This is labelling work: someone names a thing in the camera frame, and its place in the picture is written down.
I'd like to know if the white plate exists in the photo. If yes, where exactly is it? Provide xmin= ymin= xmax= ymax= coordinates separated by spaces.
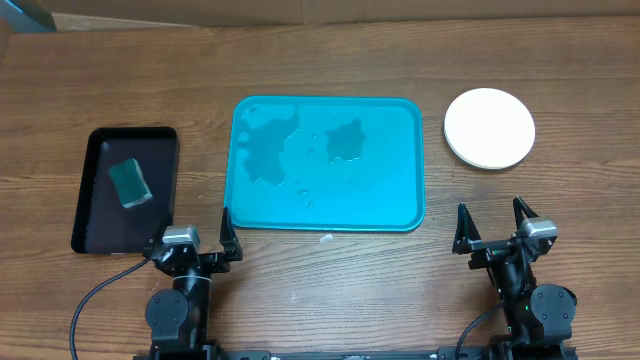
xmin=443 ymin=88 xmax=536 ymax=170

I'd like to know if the small white paper scrap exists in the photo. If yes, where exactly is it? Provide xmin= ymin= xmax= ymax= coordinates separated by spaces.
xmin=319 ymin=234 xmax=334 ymax=243

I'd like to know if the green scrubbing sponge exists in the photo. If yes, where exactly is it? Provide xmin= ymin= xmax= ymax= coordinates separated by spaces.
xmin=108 ymin=158 xmax=153 ymax=209

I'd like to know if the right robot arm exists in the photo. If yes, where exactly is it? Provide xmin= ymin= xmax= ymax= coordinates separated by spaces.
xmin=452 ymin=196 xmax=577 ymax=359

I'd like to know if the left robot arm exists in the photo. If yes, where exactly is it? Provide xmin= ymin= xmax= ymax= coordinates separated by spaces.
xmin=143 ymin=208 xmax=243 ymax=359

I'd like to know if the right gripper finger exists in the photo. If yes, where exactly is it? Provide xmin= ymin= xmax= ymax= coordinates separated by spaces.
xmin=452 ymin=203 xmax=482 ymax=254
xmin=513 ymin=196 xmax=538 ymax=228

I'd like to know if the black rectangular tray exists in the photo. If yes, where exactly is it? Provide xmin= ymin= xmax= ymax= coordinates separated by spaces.
xmin=71 ymin=127 xmax=179 ymax=254

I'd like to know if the teal plastic tray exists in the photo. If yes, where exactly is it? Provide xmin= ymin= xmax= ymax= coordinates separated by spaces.
xmin=224 ymin=95 xmax=426 ymax=232

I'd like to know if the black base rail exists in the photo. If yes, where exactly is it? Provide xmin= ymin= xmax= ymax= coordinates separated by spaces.
xmin=133 ymin=346 xmax=579 ymax=360

